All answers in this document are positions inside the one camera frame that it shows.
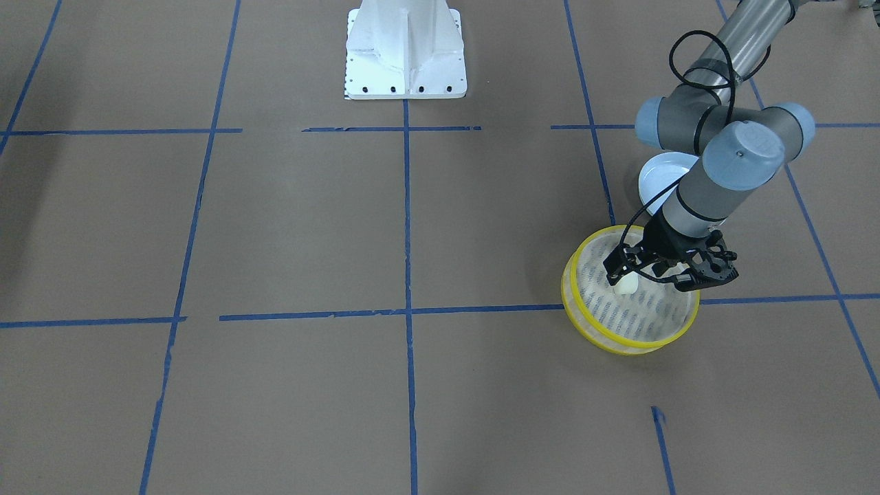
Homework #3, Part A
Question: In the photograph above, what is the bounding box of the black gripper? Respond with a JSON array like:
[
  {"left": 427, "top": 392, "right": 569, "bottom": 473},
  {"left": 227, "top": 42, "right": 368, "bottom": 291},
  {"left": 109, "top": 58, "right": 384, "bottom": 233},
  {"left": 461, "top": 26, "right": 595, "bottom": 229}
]
[{"left": 604, "top": 211, "right": 739, "bottom": 291}]

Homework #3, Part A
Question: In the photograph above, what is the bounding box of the light blue plate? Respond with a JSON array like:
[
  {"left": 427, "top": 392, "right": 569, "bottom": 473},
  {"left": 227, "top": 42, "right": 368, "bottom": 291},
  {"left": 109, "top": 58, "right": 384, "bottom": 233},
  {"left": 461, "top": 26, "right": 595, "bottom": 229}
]
[{"left": 638, "top": 153, "right": 700, "bottom": 205}]

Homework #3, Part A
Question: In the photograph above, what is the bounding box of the white steamed bun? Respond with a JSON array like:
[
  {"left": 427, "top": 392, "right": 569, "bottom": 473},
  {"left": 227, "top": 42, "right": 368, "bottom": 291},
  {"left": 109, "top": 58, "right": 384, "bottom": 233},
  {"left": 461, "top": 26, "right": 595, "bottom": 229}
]
[{"left": 613, "top": 272, "right": 641, "bottom": 296}]

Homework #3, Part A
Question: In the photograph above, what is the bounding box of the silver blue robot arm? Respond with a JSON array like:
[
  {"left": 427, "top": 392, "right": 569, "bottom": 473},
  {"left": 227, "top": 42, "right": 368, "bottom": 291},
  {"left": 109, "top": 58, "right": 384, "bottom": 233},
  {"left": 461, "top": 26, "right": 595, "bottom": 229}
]
[{"left": 603, "top": 1, "right": 816, "bottom": 292}]

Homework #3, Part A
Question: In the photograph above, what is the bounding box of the yellow rimmed steamer basket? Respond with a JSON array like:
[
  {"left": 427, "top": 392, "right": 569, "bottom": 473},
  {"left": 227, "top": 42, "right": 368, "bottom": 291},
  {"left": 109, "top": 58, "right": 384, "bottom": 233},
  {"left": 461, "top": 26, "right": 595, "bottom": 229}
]
[{"left": 560, "top": 225, "right": 701, "bottom": 356}]

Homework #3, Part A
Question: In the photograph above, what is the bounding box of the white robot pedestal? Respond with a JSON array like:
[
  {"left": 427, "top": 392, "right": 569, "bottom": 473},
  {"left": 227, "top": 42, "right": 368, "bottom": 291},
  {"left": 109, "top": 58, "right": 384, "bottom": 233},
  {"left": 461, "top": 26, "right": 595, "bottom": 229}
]
[{"left": 344, "top": 1, "right": 468, "bottom": 100}]

